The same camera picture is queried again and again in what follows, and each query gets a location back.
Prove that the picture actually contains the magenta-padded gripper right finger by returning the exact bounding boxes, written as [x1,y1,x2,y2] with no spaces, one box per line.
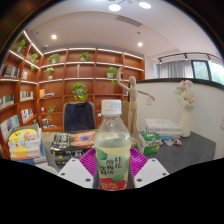
[129,147,170,188]

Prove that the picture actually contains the wooden wall shelf unit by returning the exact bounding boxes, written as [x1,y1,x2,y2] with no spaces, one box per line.
[0,30,146,159]

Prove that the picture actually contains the white vase with flowers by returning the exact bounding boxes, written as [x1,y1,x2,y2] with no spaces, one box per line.
[174,79,198,138]

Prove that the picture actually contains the stack of colourful books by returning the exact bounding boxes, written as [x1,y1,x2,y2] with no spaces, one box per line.
[7,127,46,165]

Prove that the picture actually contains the green and white tissue box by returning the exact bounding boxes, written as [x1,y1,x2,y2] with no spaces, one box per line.
[136,131,164,156]

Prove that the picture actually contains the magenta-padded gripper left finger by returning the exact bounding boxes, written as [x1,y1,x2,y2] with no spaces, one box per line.
[57,147,98,189]

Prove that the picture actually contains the stack of dark books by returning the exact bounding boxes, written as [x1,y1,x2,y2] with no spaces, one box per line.
[49,129,98,164]

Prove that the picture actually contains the dark framed window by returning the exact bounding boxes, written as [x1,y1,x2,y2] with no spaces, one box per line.
[191,59,224,86]

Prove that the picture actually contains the stack of white boxes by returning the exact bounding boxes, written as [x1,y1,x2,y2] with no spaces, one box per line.
[144,117,184,140]

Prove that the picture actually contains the ceiling lamp with round lights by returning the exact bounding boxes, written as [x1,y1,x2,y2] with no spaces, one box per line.
[107,0,153,13]

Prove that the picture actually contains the grey window curtain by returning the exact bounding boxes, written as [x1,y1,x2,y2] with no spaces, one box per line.
[156,59,195,80]

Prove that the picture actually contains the clear plastic drink bottle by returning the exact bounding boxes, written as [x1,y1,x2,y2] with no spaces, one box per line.
[93,99,133,192]

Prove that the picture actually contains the wooden artist mannequin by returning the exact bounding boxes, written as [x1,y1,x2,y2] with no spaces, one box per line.
[115,66,156,148]

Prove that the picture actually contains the dark upholstered chair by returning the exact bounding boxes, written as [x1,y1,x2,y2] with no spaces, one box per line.
[62,101,98,133]

